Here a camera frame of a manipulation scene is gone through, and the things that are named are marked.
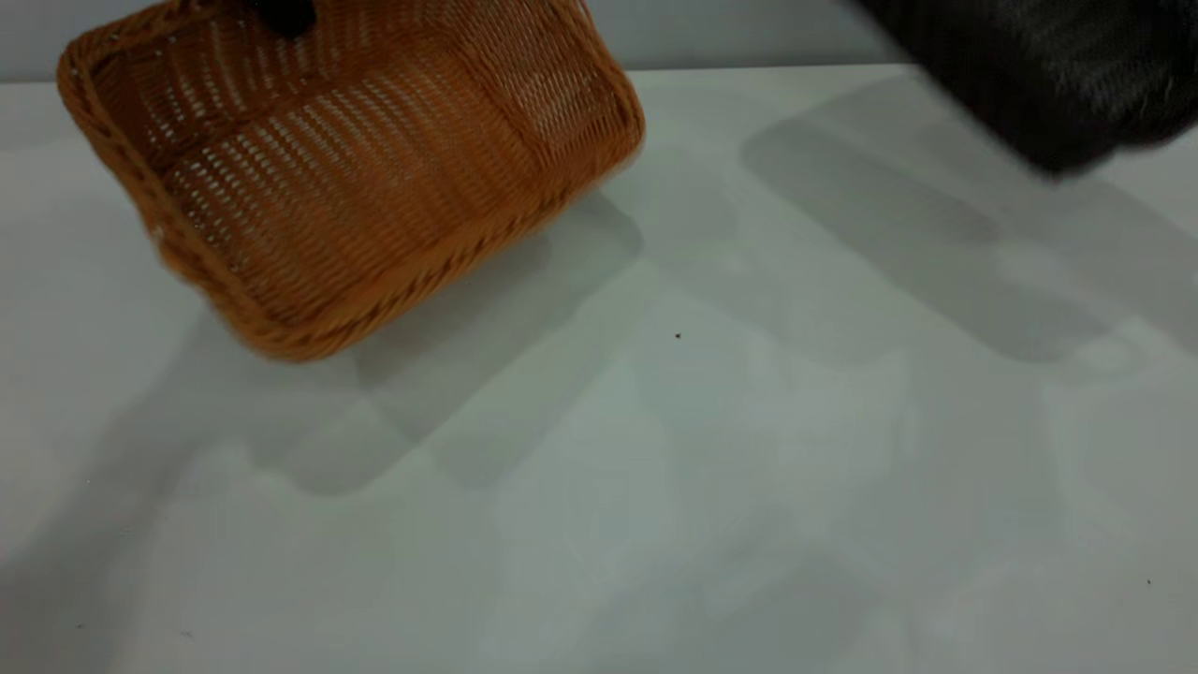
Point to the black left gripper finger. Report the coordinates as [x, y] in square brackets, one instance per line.
[283, 14]

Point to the orange-brown wicker basket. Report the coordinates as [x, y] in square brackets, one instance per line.
[374, 178]

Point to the dark brown wicker basket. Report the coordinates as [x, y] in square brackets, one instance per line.
[1048, 75]

